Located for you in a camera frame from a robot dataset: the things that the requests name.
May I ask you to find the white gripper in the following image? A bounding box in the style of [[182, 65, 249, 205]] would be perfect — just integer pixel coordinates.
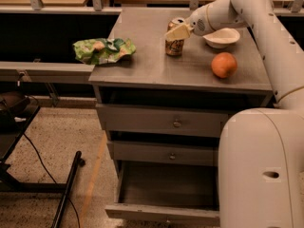
[[165, 6, 211, 41]]

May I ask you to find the orange soda can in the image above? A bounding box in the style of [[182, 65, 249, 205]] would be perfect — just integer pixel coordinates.
[[165, 17, 184, 56]]

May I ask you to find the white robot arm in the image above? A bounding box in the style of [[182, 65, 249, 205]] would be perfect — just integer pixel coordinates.
[[165, 0, 304, 228]]

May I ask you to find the grey wooden drawer cabinet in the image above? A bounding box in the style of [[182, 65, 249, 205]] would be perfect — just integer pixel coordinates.
[[88, 7, 274, 228]]

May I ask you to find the grey top drawer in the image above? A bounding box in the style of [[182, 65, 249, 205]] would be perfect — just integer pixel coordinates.
[[97, 104, 229, 138]]

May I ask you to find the grey drawer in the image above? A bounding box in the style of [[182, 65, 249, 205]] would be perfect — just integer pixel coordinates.
[[97, 104, 229, 138], [107, 141, 218, 166], [105, 161, 219, 226]]

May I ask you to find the grey middle drawer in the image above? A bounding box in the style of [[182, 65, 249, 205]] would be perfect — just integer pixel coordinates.
[[107, 141, 218, 166]]

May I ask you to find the grey bottom drawer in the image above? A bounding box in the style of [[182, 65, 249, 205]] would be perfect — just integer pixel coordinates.
[[105, 161, 219, 226]]

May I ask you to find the white paper bowl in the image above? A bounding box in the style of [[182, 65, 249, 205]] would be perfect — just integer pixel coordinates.
[[203, 28, 240, 48]]

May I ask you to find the orange fruit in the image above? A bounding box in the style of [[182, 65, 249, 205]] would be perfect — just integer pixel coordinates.
[[211, 52, 238, 79]]

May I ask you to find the green chip bag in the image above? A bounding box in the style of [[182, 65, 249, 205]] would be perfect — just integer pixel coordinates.
[[73, 38, 136, 65]]

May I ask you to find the grey metal shelf rail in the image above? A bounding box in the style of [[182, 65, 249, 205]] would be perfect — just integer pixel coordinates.
[[0, 62, 94, 84]]

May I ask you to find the black metal stand frame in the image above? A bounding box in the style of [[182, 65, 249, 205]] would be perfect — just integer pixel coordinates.
[[0, 92, 86, 228]]

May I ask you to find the black floor cable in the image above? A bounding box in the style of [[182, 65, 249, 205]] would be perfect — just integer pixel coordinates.
[[22, 132, 82, 228]]

